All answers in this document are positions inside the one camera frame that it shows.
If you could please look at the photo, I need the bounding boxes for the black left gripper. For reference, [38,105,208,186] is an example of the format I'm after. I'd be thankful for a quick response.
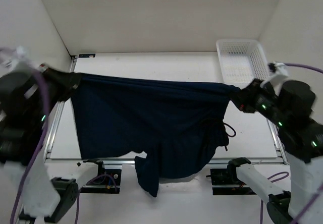
[31,61,82,122]

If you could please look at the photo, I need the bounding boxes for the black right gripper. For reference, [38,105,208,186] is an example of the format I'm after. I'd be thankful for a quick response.
[228,77,288,126]

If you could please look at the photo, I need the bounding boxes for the navy blue shorts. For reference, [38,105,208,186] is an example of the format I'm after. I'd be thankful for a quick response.
[71,74,239,197]

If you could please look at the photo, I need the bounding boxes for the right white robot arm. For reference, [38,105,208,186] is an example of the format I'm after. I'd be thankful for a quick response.
[227,62,322,223]

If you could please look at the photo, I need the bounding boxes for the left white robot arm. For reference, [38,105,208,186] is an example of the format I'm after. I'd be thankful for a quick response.
[1,47,81,223]

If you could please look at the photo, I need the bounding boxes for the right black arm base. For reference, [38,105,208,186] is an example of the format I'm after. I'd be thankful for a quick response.
[206,157,255,196]

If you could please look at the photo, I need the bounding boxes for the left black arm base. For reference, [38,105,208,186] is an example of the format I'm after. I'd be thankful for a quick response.
[78,159,122,194]

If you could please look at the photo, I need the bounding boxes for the blue label sticker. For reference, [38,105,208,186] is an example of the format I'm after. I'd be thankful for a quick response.
[78,53,96,58]

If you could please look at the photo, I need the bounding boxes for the white perforated plastic basket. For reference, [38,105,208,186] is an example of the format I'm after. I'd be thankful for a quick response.
[216,39,269,88]

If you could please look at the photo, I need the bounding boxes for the aluminium table edge rail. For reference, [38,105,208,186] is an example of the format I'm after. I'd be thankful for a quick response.
[37,157,288,166]

